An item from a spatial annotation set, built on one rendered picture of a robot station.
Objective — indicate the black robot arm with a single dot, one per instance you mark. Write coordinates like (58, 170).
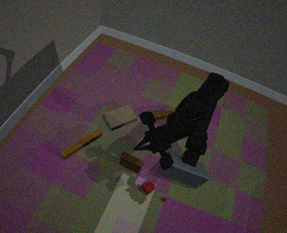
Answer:
(199, 105)

